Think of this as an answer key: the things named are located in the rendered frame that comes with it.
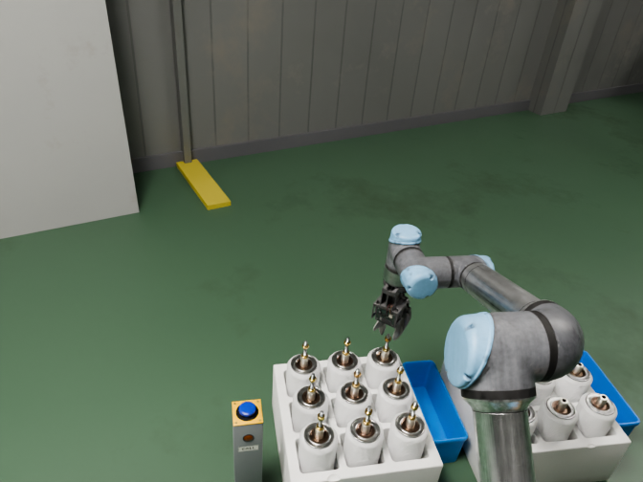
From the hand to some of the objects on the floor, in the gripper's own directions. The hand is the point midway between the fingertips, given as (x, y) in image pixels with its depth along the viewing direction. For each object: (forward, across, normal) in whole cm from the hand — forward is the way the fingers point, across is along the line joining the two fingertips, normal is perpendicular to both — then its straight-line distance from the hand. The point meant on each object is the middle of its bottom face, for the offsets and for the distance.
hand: (389, 332), depth 151 cm
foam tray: (+34, -1, -17) cm, 39 cm away
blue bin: (+34, +15, +6) cm, 38 cm away
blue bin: (+35, +57, +41) cm, 78 cm away
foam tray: (+35, +40, +20) cm, 56 cm away
